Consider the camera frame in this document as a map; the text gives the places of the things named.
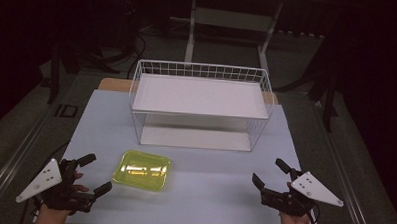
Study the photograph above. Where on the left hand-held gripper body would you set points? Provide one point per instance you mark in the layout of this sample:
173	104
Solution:
44	181

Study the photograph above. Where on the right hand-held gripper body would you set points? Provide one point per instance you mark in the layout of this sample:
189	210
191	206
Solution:
314	191

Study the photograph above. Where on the green plastic tray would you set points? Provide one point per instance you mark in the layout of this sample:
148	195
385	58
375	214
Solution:
141	171

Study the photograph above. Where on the person's left hand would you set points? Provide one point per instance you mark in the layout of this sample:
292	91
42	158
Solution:
52	218

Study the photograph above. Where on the pale blue table mat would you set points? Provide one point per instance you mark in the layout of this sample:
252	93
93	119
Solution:
203	195

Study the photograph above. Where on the black floor stand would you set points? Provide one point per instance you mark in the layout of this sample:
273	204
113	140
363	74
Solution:
329	106
54	80

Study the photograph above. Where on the white metal stand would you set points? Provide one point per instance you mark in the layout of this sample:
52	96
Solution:
190	41

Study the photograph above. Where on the metal floor rail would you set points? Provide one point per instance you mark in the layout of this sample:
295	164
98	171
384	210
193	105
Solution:
15	156
343	170

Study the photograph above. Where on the black floor bracket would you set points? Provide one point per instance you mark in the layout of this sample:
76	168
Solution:
66	105

